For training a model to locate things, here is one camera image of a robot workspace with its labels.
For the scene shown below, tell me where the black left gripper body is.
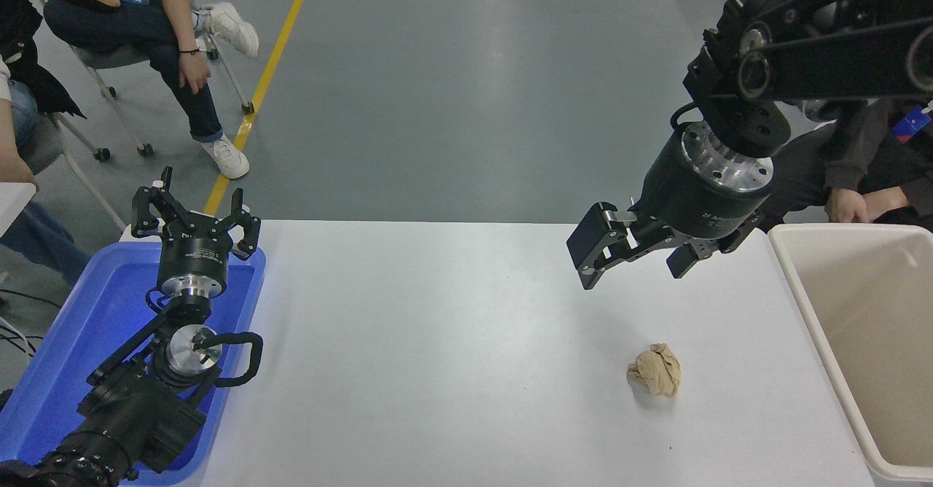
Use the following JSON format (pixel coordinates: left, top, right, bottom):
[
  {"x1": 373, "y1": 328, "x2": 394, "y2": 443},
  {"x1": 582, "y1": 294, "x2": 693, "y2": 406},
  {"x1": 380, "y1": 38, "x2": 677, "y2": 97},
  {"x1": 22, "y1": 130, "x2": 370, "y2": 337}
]
[{"x1": 157, "y1": 219, "x2": 234, "y2": 284}]

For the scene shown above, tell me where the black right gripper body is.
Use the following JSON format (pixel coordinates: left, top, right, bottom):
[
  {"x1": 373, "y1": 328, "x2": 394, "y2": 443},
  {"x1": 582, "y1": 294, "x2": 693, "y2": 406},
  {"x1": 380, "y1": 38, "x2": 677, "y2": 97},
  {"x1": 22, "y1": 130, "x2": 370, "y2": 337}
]
[{"x1": 631, "y1": 137, "x2": 770, "y2": 251}]

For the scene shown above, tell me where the tan paper ball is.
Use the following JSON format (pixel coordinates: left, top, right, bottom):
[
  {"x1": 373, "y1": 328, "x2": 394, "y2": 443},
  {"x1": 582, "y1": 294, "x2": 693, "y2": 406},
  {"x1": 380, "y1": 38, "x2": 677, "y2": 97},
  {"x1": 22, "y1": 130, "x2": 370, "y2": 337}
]
[{"x1": 628, "y1": 343, "x2": 682, "y2": 398}]

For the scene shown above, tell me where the seated person's hand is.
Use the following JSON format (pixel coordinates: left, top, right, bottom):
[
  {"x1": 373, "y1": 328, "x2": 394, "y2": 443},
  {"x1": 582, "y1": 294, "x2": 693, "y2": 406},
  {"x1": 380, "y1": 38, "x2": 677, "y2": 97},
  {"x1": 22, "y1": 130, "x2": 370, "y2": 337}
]
[{"x1": 179, "y1": 50, "x2": 212, "y2": 95}]

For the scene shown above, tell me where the badge person's left hand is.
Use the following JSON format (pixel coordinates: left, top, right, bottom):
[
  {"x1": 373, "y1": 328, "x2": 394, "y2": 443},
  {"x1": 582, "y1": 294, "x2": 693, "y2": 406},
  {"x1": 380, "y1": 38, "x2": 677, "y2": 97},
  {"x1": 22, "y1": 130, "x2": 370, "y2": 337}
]
[{"x1": 825, "y1": 187, "x2": 870, "y2": 225}]

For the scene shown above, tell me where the badge person's right hand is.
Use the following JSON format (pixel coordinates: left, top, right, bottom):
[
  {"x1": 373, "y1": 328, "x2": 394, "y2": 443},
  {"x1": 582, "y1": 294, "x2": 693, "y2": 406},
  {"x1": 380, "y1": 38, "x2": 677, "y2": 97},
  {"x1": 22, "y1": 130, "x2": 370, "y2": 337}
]
[{"x1": 862, "y1": 186, "x2": 912, "y2": 222}]

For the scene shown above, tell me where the white sneaker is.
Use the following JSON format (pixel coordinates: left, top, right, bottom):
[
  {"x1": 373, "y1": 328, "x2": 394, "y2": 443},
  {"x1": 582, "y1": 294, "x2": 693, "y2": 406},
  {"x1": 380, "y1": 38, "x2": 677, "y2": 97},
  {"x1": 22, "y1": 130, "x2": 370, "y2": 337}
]
[
  {"x1": 200, "y1": 2, "x2": 260, "y2": 60},
  {"x1": 200, "y1": 136, "x2": 251, "y2": 180}
]

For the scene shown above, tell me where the grey wheeled chair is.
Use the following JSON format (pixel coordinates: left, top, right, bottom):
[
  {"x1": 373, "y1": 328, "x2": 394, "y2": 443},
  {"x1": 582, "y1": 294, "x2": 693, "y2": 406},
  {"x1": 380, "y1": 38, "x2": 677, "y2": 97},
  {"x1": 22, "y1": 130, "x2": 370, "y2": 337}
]
[{"x1": 20, "y1": 112, "x2": 128, "y2": 233}]

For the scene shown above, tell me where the blue plastic tray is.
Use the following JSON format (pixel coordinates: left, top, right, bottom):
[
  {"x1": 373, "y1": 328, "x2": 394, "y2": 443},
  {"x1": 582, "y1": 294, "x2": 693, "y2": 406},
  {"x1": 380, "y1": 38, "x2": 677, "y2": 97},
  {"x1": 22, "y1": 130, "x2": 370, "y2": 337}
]
[{"x1": 0, "y1": 241, "x2": 267, "y2": 486}]

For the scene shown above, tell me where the white wheeled chair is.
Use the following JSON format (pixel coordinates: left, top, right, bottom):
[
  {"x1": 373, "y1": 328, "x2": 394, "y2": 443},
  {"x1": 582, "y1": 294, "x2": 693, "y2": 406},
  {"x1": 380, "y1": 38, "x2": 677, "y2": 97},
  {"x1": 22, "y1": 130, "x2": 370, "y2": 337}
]
[{"x1": 7, "y1": 0, "x2": 256, "y2": 161}]

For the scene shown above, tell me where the white side table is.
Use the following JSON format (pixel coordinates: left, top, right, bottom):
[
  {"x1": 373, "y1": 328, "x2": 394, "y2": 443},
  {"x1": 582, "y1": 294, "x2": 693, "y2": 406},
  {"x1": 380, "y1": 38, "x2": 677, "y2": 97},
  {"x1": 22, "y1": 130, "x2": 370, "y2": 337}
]
[{"x1": 0, "y1": 182, "x2": 37, "y2": 238}]

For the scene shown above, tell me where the person with blue badge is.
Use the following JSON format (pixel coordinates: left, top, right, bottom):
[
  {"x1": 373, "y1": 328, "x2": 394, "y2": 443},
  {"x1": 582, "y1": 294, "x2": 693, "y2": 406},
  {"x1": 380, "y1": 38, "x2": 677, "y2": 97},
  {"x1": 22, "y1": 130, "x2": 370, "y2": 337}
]
[{"x1": 754, "y1": 96, "x2": 933, "y2": 233}]

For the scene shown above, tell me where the large pale bin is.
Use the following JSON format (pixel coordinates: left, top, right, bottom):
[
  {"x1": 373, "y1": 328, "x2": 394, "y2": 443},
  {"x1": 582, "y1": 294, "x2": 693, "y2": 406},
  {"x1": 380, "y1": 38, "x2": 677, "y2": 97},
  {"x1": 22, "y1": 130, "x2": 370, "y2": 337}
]
[{"x1": 768, "y1": 223, "x2": 933, "y2": 485}]

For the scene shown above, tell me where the seated person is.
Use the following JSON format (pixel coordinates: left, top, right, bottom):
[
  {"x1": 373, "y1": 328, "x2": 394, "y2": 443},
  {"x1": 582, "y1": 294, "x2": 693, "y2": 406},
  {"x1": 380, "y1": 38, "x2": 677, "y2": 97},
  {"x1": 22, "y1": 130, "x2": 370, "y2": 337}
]
[{"x1": 44, "y1": 0, "x2": 259, "y2": 179}]

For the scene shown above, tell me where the person in dark jacket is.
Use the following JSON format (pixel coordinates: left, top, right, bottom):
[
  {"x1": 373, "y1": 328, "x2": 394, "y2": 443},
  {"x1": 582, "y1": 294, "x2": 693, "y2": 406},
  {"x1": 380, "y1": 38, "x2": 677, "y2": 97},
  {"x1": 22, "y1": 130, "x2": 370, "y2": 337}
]
[{"x1": 0, "y1": 0, "x2": 93, "y2": 285}]

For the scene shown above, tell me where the blue name badge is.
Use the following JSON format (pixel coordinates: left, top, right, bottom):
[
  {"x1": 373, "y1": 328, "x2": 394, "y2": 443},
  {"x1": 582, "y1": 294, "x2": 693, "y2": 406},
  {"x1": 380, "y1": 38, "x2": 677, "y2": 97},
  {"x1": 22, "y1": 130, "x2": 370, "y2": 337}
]
[{"x1": 891, "y1": 104, "x2": 933, "y2": 144}]

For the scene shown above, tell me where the black floor cable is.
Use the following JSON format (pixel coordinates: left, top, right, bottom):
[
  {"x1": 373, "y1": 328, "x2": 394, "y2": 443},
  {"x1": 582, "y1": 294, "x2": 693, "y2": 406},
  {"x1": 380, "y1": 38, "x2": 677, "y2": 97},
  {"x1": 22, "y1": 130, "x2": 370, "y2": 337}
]
[{"x1": 0, "y1": 289, "x2": 65, "y2": 311}]

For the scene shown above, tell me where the white floor cable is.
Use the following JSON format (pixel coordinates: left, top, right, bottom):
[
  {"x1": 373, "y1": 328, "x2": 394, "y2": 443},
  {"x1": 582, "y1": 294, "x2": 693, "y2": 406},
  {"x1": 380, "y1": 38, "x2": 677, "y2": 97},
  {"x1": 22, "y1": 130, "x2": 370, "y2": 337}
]
[{"x1": 0, "y1": 316, "x2": 39, "y2": 358}]

